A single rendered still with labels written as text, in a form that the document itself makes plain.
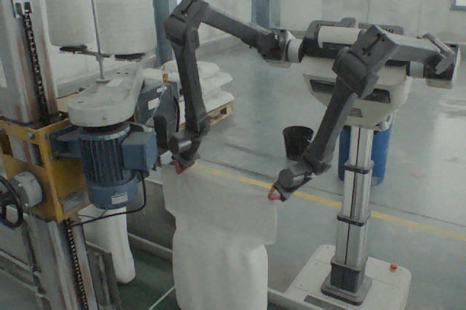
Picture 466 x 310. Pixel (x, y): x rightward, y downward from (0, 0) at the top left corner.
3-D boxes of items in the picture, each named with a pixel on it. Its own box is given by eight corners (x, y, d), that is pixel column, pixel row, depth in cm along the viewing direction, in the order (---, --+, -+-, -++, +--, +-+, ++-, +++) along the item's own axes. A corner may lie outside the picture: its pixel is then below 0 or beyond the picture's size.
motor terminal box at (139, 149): (160, 164, 138) (156, 129, 133) (150, 179, 129) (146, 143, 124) (135, 163, 139) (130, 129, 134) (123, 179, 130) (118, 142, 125)
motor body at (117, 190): (149, 196, 141) (140, 123, 132) (113, 218, 129) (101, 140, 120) (115, 185, 149) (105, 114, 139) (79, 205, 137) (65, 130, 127)
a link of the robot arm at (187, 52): (199, 25, 124) (174, 12, 129) (185, 34, 122) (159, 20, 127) (215, 129, 156) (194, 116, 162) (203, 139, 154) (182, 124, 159)
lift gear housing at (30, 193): (46, 205, 137) (38, 174, 133) (30, 214, 132) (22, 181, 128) (25, 197, 142) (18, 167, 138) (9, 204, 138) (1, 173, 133)
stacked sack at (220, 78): (235, 83, 529) (235, 71, 523) (202, 98, 476) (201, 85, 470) (205, 78, 550) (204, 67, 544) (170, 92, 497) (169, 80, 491)
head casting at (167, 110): (181, 143, 184) (176, 73, 173) (140, 167, 165) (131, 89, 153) (129, 131, 199) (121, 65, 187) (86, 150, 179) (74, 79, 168)
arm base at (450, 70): (431, 43, 143) (424, 78, 142) (429, 33, 135) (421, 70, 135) (459, 45, 138) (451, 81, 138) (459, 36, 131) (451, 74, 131)
